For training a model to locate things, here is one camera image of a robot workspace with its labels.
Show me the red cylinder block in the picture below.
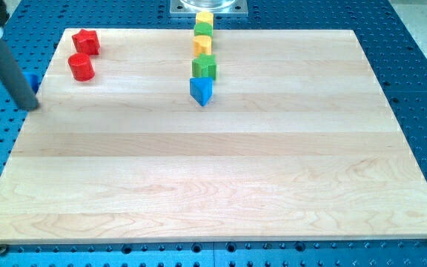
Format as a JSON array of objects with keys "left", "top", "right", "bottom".
[{"left": 68, "top": 53, "right": 95, "bottom": 82}]

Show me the green pentagon block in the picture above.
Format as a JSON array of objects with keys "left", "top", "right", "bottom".
[{"left": 193, "top": 22, "right": 214, "bottom": 37}]

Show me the wooden board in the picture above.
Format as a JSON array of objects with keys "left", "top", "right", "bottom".
[{"left": 0, "top": 28, "right": 427, "bottom": 244}]

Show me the red star block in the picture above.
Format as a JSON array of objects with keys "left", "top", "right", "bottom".
[{"left": 72, "top": 29, "right": 100, "bottom": 56}]

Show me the blue block behind rod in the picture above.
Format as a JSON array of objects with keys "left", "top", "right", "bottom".
[{"left": 23, "top": 72, "right": 40, "bottom": 94}]

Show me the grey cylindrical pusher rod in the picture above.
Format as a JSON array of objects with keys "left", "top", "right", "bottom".
[{"left": 0, "top": 39, "right": 39, "bottom": 111}]

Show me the yellow heart block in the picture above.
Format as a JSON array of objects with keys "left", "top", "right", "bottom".
[{"left": 193, "top": 35, "right": 212, "bottom": 57}]

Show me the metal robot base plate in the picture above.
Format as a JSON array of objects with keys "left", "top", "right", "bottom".
[{"left": 169, "top": 0, "right": 248, "bottom": 17}]

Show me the blue perforated base table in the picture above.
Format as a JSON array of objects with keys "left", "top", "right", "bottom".
[{"left": 0, "top": 0, "right": 427, "bottom": 266}]

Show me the blue triangle block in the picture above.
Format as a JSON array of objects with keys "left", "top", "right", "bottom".
[{"left": 190, "top": 77, "right": 214, "bottom": 107}]

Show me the yellow hexagon block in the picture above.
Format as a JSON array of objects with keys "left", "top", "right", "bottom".
[{"left": 195, "top": 10, "right": 214, "bottom": 26}]

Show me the green star block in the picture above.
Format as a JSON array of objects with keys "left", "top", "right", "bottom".
[{"left": 192, "top": 53, "right": 217, "bottom": 80}]

